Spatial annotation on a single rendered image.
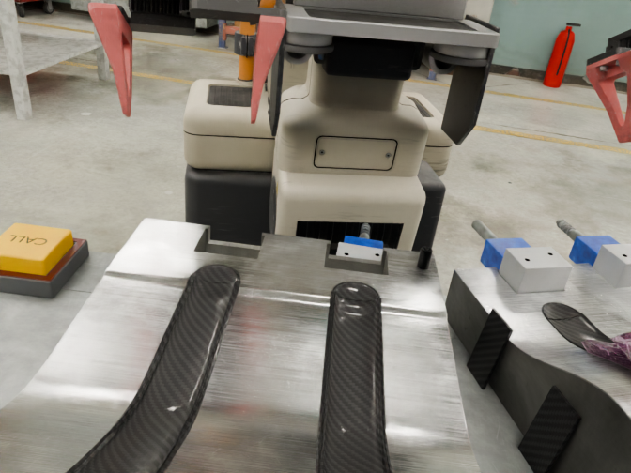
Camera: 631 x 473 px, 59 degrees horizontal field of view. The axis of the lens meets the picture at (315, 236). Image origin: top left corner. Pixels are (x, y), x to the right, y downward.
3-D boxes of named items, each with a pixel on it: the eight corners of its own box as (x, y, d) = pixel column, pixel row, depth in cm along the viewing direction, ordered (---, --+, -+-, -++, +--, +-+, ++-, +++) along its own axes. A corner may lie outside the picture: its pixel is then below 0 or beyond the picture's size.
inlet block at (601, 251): (533, 241, 66) (546, 201, 63) (569, 240, 67) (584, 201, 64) (606, 309, 55) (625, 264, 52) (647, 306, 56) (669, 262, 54)
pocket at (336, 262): (322, 274, 51) (327, 239, 49) (379, 282, 51) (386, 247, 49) (319, 303, 47) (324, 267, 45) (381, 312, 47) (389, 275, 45)
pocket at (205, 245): (207, 259, 51) (207, 224, 49) (263, 267, 51) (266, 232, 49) (193, 287, 47) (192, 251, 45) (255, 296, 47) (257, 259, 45)
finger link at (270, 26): (284, 117, 41) (288, -11, 41) (187, 112, 40) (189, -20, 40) (276, 129, 48) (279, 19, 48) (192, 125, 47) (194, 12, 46)
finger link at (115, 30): (189, 112, 40) (192, -20, 40) (85, 106, 39) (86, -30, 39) (194, 125, 47) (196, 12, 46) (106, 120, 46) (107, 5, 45)
